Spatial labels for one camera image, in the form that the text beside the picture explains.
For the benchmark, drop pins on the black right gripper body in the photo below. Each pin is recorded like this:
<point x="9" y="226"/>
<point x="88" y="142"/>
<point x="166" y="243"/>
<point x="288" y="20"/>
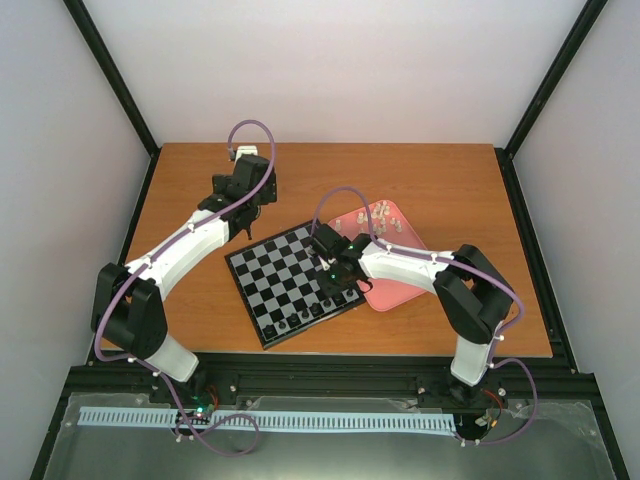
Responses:
<point x="334" y="265"/>

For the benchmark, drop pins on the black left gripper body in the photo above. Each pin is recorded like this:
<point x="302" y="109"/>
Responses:
<point x="262" y="203"/>

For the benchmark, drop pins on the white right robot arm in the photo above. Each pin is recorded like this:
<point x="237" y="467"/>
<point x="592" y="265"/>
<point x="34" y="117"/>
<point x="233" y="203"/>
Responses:
<point x="475" y="298"/>

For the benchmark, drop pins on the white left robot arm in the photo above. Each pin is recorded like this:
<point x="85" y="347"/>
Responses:
<point x="128" y="315"/>

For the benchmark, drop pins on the black and grey chessboard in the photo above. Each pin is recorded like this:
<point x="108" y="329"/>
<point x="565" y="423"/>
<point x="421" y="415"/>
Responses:
<point x="275" y="278"/>

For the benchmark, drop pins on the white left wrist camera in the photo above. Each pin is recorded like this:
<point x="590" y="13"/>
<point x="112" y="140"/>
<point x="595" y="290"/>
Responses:
<point x="245" y="150"/>

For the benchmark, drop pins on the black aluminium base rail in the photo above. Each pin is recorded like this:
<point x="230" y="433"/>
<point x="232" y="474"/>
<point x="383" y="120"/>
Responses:
<point x="427" y="380"/>

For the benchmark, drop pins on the black left frame post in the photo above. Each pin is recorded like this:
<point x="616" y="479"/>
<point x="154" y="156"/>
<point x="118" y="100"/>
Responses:
<point x="99" y="50"/>

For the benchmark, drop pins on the black frame post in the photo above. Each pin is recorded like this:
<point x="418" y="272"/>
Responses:
<point x="572" y="43"/>
<point x="99" y="50"/>

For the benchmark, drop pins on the light blue slotted cable duct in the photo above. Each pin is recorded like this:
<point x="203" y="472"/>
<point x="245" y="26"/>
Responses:
<point x="271" y="421"/>

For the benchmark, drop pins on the black right frame post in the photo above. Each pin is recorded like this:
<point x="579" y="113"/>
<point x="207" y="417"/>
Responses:
<point x="572" y="43"/>

